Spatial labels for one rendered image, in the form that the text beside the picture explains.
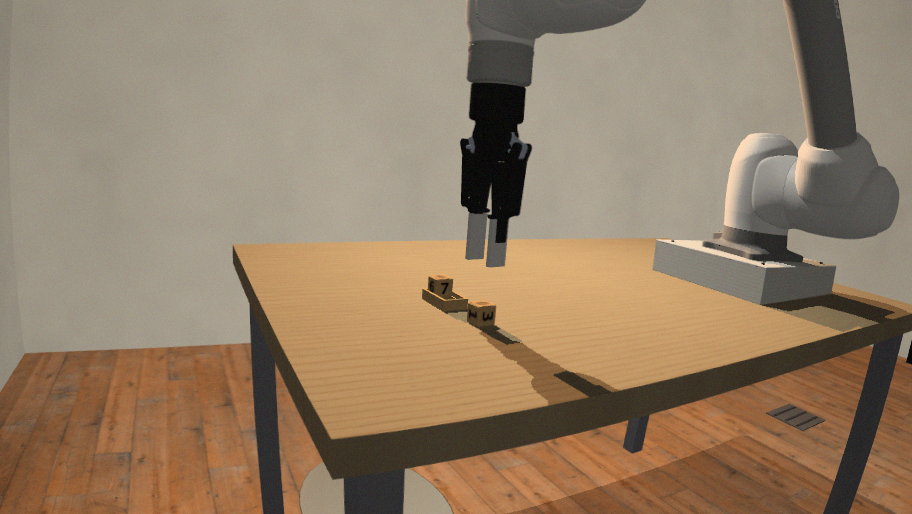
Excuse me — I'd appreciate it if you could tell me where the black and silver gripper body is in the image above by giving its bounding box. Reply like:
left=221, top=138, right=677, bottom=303
left=469, top=83, right=526, bottom=162

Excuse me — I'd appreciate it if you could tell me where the orange wooden cube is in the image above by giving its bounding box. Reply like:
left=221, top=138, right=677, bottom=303
left=428, top=275, right=453, bottom=297
left=467, top=300, right=496, bottom=327

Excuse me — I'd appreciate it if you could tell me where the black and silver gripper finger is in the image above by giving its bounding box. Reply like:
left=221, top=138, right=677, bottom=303
left=460, top=135, right=491, bottom=260
left=486, top=132, right=532, bottom=268

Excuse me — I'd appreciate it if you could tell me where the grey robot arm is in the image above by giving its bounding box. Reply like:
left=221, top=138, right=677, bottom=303
left=466, top=0, right=899, bottom=263

